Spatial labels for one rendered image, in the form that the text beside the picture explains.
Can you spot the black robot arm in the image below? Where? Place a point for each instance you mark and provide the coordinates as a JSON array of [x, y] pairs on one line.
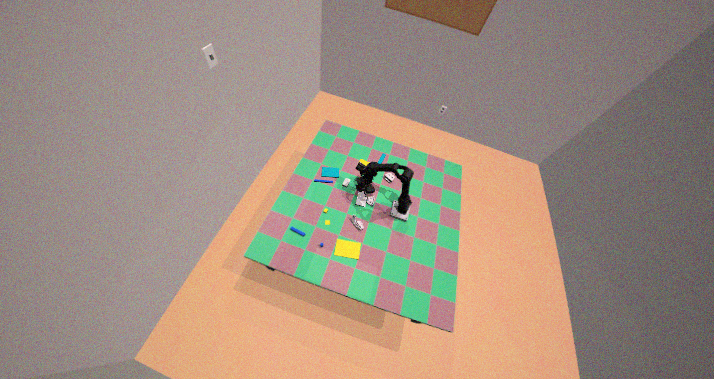
[[371, 170]]

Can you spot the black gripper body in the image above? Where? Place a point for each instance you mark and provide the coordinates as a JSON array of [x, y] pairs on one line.
[[369, 188]]

